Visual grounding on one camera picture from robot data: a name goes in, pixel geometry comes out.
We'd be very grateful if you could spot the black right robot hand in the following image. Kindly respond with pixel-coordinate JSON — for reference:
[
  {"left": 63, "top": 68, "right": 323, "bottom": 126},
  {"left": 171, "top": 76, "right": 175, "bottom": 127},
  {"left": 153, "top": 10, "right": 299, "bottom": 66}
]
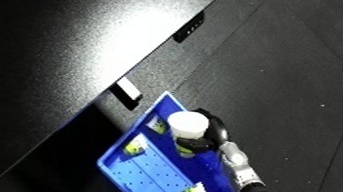
[{"left": 174, "top": 106, "right": 234, "bottom": 157}]

